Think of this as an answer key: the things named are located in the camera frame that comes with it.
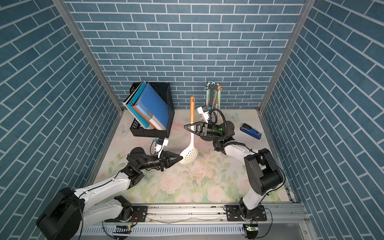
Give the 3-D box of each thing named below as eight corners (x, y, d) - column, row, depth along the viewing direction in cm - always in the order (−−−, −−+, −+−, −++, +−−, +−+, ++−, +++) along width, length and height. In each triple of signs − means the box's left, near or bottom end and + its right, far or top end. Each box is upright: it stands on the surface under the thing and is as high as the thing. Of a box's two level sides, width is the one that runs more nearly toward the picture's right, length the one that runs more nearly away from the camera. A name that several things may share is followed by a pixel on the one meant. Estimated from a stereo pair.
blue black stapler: (239, 130, 111) (241, 126, 107) (242, 127, 113) (243, 122, 109) (259, 141, 105) (261, 136, 101) (261, 137, 107) (264, 133, 103)
